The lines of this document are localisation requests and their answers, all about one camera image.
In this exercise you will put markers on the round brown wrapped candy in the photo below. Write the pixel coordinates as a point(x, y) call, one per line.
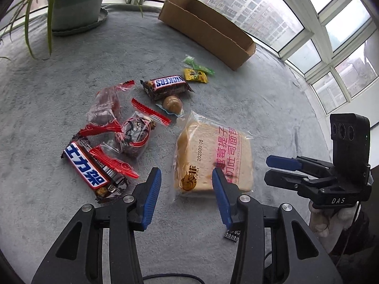
point(171, 103)

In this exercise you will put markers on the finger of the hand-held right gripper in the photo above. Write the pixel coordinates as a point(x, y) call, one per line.
point(278, 161)
point(284, 179)

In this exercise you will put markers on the person's right hand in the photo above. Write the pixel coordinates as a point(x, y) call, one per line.
point(328, 222)

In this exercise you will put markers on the person's right forearm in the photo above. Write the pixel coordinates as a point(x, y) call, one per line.
point(358, 236)

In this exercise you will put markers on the brown cardboard box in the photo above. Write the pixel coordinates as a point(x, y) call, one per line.
point(207, 29)

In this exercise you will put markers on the yellow candy packet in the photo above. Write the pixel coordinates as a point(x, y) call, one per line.
point(194, 75)

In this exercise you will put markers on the white window frame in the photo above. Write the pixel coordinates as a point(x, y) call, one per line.
point(321, 20)

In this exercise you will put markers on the small brown chocolate bar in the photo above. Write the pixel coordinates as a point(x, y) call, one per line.
point(165, 84)

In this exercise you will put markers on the clear red-sealed pastry packet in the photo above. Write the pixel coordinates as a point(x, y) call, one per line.
point(102, 109)
point(133, 136)

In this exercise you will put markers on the green pot saucer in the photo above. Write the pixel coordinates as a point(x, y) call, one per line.
point(102, 14)

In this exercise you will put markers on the large brown chocolate bar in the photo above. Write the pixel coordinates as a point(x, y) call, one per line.
point(87, 168)

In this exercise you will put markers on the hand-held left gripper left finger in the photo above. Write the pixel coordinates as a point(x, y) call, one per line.
point(151, 201)

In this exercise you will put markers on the packaged bread slice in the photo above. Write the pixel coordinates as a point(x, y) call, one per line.
point(204, 153)

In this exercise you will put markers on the green plant pot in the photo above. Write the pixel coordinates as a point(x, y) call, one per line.
point(77, 6)

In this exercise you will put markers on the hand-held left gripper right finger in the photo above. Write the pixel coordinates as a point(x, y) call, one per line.
point(222, 198)

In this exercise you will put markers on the green wrapped candy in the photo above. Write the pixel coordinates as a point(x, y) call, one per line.
point(195, 65)

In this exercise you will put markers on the small black patterned tag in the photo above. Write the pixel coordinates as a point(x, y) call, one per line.
point(232, 236)

